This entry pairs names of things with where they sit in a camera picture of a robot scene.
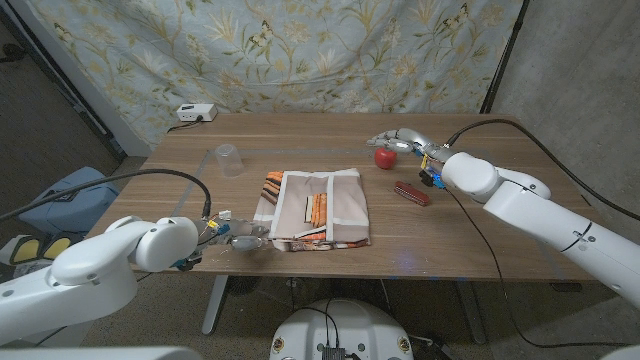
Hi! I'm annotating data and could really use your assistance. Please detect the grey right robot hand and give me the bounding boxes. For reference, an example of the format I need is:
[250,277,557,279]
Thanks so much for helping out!
[366,127,454,164]

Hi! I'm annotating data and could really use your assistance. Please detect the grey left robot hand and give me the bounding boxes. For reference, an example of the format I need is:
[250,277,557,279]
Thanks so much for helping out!
[199,219,274,254]

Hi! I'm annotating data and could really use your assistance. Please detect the beige cloth with orange print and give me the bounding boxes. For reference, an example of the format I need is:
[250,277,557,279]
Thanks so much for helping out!
[252,167,372,253]

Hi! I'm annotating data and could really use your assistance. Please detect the red ball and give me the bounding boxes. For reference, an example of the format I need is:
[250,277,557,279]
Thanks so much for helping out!
[374,147,399,171]

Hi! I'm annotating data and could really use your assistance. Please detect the red swiss knife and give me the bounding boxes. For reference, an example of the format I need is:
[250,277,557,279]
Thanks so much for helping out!
[393,180,432,207]

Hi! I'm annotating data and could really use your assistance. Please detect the clear plastic cup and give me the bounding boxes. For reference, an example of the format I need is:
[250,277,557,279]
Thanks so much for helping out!
[214,143,245,178]

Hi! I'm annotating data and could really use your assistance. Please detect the grey table leg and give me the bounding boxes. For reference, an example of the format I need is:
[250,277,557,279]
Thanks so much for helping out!
[455,280,489,345]
[201,274,231,336]

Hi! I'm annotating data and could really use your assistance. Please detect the black backdrop stand pole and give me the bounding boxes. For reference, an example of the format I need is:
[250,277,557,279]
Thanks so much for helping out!
[479,0,531,115]

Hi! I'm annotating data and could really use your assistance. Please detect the white power strip box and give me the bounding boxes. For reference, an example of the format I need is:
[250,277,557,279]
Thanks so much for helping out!
[175,103,219,123]

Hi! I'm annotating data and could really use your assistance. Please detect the floral printed backdrop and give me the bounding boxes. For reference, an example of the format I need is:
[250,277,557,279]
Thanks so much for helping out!
[27,0,526,151]

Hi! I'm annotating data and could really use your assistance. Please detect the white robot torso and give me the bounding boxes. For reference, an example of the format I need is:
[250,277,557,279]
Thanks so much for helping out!
[269,298,415,360]

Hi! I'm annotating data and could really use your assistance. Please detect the blue padded box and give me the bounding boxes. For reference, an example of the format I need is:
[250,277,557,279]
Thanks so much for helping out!
[18,166,121,236]

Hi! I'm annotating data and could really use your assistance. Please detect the black shoe with yellow insole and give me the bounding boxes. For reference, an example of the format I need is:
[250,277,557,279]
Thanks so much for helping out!
[42,235,73,262]

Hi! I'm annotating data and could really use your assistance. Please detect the grey sneaker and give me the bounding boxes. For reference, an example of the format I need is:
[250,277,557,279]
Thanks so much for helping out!
[0,234,44,284]

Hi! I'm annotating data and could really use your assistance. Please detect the black torso cable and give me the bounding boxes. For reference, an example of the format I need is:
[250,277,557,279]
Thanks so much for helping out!
[298,298,342,349]

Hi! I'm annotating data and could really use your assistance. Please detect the black power strip cable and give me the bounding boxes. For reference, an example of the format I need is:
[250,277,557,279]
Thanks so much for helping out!
[166,115,205,134]

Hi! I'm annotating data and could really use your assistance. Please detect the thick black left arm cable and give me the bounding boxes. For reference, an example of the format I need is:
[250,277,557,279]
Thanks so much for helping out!
[0,168,213,224]

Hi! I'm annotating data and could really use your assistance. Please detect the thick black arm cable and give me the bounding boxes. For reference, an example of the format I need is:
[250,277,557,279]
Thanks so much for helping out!
[444,117,640,222]
[0,168,213,224]

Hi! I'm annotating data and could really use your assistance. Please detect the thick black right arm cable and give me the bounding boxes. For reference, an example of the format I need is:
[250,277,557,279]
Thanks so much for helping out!
[444,117,640,222]

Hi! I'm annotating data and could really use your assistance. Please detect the thin black right wrist wire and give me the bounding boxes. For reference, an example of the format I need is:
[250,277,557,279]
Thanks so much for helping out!
[444,187,631,349]

